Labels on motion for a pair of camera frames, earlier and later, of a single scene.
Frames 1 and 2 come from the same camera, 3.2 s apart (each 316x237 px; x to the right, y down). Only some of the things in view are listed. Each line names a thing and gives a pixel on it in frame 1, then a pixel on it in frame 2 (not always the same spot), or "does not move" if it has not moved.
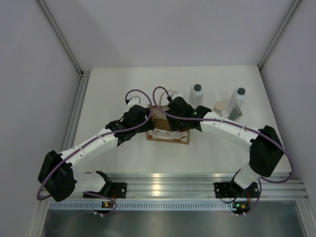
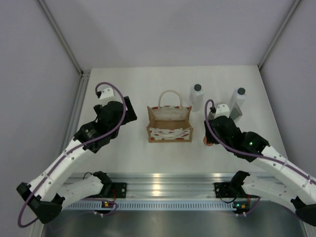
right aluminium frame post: (281, 28) does not move
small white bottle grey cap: (196, 93) does not move
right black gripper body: (176, 124) -> (210, 136)
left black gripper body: (147, 126) -> (97, 108)
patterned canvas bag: (162, 132) does not move
